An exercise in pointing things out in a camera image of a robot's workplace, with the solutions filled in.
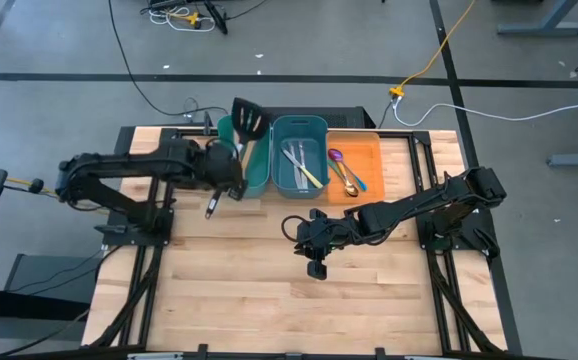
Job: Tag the black power strip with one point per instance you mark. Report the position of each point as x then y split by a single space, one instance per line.
216 17

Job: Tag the dark blue plastic bin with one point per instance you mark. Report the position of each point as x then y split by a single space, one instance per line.
284 180

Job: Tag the translucent orange tray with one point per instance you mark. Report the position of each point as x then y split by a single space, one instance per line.
371 167

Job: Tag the black aluminium table frame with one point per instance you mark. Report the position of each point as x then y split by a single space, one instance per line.
419 150

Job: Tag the grey metal stand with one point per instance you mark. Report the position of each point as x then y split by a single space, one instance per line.
44 272

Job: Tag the silver table knife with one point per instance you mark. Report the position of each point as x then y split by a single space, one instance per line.
303 152
293 150

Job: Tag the black slotted spatula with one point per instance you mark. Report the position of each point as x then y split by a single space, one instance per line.
249 117

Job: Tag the black computer case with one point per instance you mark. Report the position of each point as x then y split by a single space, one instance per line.
344 117

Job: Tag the green plastic bin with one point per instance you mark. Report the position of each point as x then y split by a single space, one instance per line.
261 175

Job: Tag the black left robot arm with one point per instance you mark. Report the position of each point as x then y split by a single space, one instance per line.
119 162

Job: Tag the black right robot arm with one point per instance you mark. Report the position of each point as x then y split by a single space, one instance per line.
419 205

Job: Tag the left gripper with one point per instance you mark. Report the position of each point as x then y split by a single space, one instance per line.
221 167

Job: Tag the yellow rod black knob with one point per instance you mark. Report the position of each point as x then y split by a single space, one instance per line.
35 185

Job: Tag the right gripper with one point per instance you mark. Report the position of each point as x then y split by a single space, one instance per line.
324 232

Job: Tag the grey desk foot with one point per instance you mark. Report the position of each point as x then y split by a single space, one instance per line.
576 160

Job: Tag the grey desk base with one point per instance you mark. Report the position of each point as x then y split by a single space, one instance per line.
544 29

